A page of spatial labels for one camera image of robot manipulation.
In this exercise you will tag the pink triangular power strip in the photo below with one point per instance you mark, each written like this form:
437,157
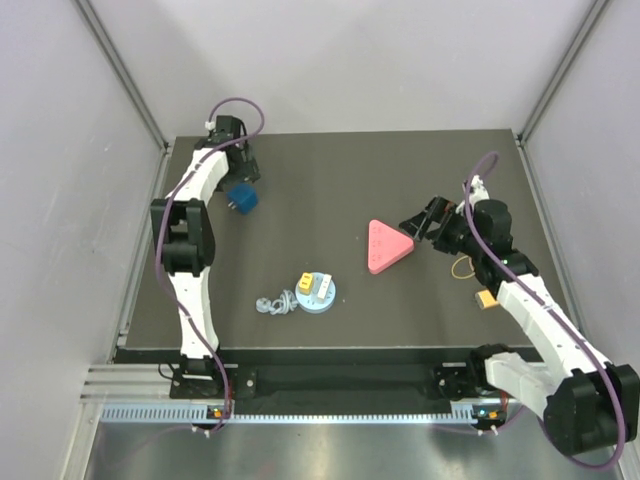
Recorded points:
386,246

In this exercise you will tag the right aluminium frame post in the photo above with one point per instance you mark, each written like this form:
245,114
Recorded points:
587,25

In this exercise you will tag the light blue round socket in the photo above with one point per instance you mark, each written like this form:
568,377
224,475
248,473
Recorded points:
310,304

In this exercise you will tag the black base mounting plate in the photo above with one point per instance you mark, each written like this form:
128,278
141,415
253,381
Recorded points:
350,380

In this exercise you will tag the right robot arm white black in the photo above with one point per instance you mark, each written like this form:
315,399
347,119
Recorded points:
583,401

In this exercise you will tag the grey slotted cable duct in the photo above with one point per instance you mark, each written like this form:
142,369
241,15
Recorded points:
204,414

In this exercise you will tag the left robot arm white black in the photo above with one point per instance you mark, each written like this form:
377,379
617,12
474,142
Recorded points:
185,248

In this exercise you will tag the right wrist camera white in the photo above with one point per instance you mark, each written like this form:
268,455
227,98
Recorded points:
477,191

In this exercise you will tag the left aluminium frame post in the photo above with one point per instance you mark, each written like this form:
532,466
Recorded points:
105,43

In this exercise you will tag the yellow charger on cable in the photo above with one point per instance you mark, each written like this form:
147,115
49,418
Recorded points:
485,300

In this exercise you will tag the yellow plug adapter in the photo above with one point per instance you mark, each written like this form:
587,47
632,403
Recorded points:
305,283

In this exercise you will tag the aluminium frame post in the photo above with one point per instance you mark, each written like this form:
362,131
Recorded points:
587,25
105,43

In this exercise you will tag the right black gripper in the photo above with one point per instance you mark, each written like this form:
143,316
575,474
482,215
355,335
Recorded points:
439,211

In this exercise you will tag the white square charger plug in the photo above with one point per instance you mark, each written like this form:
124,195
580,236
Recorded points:
323,283

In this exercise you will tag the blue cube plug adapter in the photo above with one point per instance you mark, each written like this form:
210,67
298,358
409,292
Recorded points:
242,198

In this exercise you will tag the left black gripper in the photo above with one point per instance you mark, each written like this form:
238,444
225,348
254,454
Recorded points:
247,170

